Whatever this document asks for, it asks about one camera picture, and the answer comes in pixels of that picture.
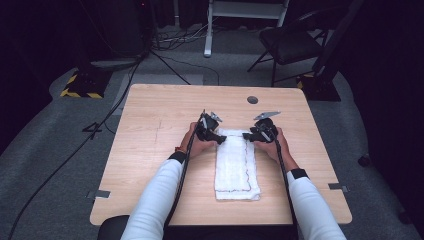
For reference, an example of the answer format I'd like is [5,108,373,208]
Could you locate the right hand-held gripper black cable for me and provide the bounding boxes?
[273,137,300,229]

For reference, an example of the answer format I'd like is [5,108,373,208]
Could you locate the white towel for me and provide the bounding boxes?
[214,128,262,202]

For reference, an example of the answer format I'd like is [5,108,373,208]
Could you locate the black slanted stand post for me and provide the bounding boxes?
[313,0,365,78]

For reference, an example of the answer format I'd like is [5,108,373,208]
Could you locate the person's left hand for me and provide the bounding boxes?
[179,121,218,160]

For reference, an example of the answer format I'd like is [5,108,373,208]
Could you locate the long black floor cable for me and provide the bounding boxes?
[7,61,143,240]

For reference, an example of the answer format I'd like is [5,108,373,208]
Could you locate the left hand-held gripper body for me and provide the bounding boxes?
[195,109,223,141]

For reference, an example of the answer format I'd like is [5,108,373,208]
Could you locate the person's dark lap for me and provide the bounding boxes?
[162,225,299,240]

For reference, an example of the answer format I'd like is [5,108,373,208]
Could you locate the thin black floor cable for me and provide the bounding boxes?
[156,53,221,87]

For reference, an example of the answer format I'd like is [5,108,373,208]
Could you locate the black seat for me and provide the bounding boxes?
[97,214,132,240]

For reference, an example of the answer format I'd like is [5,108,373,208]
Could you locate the white metal desk frame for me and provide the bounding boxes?
[203,0,290,58]

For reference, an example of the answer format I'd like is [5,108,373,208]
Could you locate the yellow-black striped stand base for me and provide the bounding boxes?
[296,71,342,102]
[59,68,113,99]

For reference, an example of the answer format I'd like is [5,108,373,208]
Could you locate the hand-held gripper black cable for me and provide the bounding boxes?
[162,114,205,232]
[273,137,300,229]

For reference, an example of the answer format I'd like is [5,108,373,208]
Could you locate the black equipment cabinet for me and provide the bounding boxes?
[78,0,156,69]

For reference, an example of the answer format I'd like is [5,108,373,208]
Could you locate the black folding chair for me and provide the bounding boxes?
[247,9,332,88]

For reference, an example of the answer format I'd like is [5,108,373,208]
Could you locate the left hand-held gripper black cable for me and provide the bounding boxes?
[162,114,205,232]

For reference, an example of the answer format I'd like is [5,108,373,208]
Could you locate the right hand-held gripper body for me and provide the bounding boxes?
[251,111,282,143]

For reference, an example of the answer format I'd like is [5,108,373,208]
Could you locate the bundle of floor cables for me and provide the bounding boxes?
[152,23,214,52]

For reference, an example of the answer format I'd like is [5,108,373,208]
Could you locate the person's right hand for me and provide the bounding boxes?
[254,127,299,173]

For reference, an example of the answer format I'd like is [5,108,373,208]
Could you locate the grey tape strip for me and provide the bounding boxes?
[87,189,111,200]
[327,182,350,193]

